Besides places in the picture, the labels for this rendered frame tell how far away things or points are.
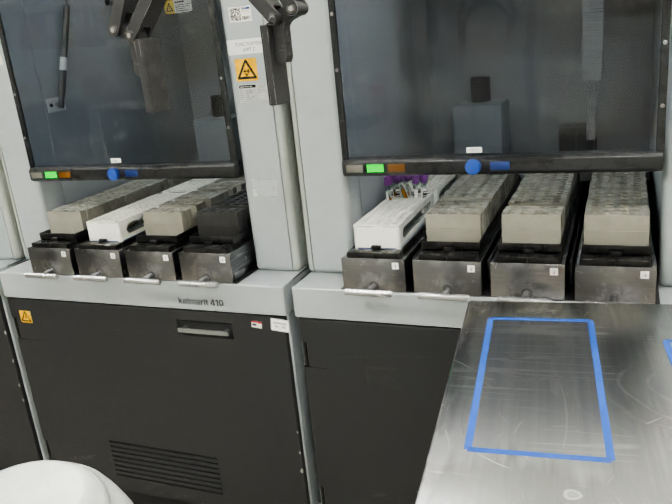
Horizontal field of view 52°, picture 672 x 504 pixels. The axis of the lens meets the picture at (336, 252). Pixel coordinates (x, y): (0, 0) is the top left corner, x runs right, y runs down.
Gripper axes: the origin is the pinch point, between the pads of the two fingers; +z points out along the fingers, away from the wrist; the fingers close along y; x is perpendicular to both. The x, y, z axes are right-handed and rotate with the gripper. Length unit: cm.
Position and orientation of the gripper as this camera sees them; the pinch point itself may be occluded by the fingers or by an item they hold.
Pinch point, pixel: (215, 95)
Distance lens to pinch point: 68.4
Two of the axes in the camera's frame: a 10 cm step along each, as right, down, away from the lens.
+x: 3.7, -3.2, 8.7
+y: 9.3, 0.3, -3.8
